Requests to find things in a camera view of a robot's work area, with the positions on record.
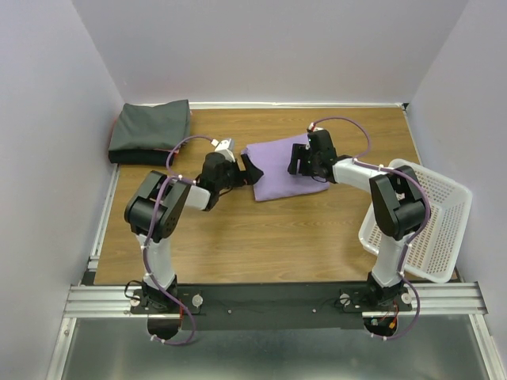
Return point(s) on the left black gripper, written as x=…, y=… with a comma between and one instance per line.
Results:
x=249, y=176

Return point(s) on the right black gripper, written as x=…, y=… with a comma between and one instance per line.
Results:
x=299, y=152

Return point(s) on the purple t shirt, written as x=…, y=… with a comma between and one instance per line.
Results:
x=273, y=159

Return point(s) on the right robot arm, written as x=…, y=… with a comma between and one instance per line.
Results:
x=400, y=206

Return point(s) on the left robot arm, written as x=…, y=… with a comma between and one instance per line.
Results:
x=153, y=214

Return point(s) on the folded dark grey t shirt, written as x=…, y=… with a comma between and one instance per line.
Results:
x=145, y=135

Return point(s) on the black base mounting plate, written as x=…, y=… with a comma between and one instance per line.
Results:
x=264, y=306

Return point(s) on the white plastic laundry basket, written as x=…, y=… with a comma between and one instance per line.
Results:
x=432, y=255

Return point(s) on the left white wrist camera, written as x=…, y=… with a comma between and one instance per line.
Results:
x=226, y=147

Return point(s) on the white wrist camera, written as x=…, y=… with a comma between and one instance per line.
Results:
x=313, y=127
x=226, y=147

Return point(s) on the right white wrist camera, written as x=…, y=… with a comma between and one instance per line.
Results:
x=313, y=127

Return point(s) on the aluminium extrusion rail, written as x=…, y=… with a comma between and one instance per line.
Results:
x=433, y=298

